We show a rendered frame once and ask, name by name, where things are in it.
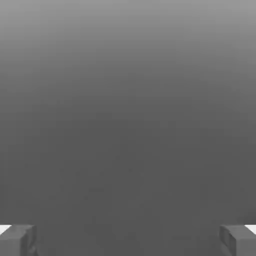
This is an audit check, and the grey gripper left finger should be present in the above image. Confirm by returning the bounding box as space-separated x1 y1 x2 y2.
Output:
0 224 38 256

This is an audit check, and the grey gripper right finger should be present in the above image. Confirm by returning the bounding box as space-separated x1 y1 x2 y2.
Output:
219 224 256 256

